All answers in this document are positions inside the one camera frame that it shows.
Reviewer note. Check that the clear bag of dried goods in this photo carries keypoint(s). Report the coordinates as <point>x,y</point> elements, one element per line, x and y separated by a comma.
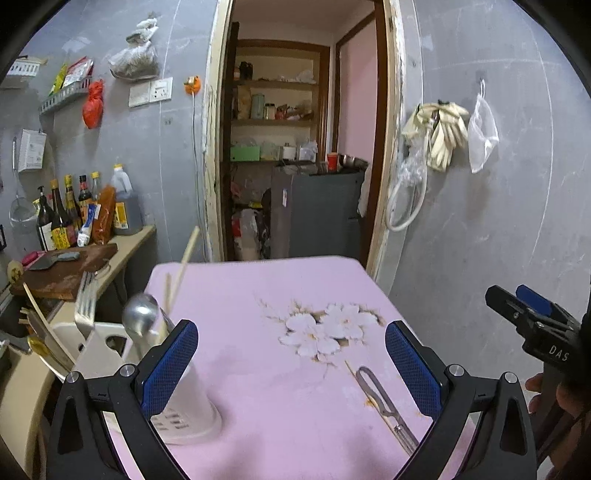
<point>138,61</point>

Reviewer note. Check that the pink floral table cloth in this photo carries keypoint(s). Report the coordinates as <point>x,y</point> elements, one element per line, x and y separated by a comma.
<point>273,340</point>

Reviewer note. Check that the white box holder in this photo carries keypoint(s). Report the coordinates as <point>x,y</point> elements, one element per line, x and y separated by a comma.
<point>32,147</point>

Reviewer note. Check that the red hanging bag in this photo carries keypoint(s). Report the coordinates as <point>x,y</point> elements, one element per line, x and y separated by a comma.
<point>92,110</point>

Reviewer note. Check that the grey cabinet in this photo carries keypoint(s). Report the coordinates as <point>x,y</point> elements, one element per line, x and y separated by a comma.
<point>315,215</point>

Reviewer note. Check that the wooden chopstick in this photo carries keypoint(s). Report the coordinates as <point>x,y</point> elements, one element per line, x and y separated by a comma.
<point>45,333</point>
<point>176,279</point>
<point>167,293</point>
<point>358,377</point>

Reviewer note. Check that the dark vinegar bottle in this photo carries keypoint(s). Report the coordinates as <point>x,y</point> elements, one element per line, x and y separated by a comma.
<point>62,228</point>

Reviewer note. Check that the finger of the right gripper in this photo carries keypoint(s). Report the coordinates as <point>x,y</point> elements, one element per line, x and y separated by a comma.
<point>518,313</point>
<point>535,297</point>

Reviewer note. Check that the dark soy sauce bottle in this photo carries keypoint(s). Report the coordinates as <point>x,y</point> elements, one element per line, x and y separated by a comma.
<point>44,222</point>

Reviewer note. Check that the steel peeler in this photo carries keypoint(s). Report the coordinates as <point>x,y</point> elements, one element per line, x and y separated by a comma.
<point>389,412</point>

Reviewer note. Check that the red cup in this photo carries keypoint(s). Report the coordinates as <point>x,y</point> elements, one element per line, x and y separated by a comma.
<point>332,162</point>

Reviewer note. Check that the orange wall hook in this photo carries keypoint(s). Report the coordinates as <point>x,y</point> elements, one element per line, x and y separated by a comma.
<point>192,85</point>

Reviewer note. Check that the person right hand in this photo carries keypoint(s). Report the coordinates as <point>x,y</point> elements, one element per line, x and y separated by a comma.
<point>553,408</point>

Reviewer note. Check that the white wall socket panel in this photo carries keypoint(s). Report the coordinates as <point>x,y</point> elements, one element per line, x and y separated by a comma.
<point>149,92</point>

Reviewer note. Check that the steel spoon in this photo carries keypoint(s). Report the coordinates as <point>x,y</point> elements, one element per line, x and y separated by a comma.
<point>138,317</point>

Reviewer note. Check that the cream rubber gloves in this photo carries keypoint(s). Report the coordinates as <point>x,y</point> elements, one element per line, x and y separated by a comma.
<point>440,128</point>

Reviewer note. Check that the orange snack bag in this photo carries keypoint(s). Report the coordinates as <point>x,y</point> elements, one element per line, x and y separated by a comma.
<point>104,215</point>

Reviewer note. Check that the steel fork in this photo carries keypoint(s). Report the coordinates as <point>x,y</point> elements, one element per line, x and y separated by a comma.
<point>85,304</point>

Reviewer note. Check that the cleaver with grey handle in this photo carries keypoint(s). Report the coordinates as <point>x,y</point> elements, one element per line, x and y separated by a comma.
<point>48,260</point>

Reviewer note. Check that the grey wall shelf rack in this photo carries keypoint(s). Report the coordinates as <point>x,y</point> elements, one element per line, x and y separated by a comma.
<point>65,96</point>

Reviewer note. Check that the wooden cutting board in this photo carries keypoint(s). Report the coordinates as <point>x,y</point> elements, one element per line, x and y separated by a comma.
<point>62,281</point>

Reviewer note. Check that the white wall basket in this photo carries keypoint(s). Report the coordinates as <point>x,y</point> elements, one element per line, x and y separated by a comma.
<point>22,71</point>

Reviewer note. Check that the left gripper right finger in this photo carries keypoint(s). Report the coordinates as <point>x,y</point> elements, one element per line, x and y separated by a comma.
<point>490,414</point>

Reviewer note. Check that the large oil jug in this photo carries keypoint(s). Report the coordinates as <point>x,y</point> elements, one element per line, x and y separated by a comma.
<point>127,216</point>

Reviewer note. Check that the steel patterned handle utensil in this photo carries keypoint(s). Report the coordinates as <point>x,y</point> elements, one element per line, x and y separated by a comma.
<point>38,347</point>

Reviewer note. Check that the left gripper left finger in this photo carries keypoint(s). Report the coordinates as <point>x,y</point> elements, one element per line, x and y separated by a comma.
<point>81,446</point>

